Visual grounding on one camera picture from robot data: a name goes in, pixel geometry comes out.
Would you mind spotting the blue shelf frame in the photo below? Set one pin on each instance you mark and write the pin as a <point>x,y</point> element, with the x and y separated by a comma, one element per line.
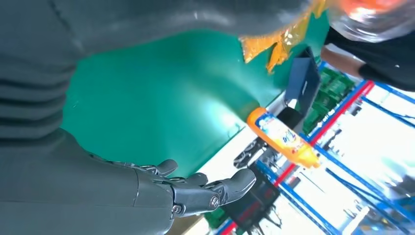
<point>340,108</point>

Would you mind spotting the blue folio tablet case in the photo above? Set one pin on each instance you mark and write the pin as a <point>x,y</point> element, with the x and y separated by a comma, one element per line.
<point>301,81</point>

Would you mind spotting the yellow taped sheet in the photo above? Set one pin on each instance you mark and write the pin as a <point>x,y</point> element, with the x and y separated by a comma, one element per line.
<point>256,45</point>

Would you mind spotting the person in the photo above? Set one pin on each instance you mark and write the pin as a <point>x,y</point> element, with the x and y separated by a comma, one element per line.
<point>389,58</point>

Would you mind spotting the green crate stack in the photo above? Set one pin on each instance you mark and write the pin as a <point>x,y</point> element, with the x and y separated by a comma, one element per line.
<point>334,87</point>

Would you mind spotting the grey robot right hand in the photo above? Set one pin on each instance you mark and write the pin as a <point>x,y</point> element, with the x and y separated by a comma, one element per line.
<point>64,194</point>

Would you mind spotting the green table mat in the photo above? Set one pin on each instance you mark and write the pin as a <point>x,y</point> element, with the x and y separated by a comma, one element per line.
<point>146,97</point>

